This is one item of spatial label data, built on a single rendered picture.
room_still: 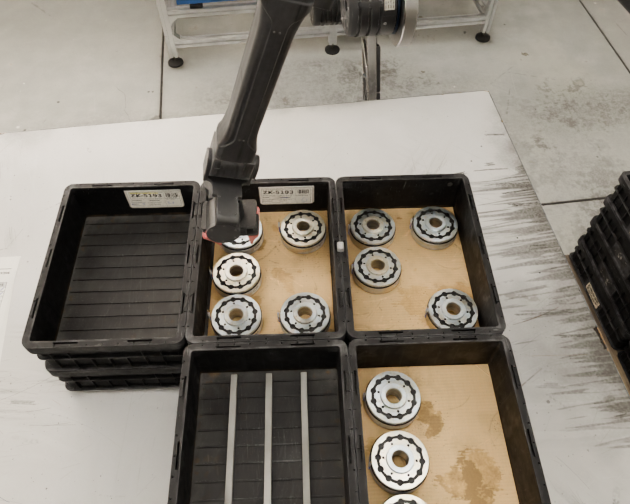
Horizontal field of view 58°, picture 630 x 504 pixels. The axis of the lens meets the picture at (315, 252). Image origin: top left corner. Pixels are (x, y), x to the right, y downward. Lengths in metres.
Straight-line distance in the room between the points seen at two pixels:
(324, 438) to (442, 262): 0.47
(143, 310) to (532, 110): 2.27
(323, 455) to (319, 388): 0.13
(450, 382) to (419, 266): 0.27
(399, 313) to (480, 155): 0.67
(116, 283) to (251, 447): 0.47
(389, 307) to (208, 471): 0.48
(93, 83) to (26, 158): 1.42
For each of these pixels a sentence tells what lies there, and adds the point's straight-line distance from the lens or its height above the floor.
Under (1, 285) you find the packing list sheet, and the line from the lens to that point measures 1.57.
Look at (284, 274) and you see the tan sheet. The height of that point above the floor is 0.83.
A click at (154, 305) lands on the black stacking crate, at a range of 1.25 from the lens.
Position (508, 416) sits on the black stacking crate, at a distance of 1.12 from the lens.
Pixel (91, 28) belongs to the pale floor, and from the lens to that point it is 3.59.
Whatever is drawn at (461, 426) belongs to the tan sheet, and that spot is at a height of 0.83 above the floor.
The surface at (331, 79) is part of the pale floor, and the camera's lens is 3.02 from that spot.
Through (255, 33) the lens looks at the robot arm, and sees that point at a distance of 0.75.
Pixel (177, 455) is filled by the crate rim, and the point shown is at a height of 0.92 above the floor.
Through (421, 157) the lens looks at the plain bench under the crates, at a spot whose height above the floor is 0.70.
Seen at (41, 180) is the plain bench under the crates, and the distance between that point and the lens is 1.75.
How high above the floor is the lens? 1.88
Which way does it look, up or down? 55 degrees down
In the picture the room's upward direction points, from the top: straight up
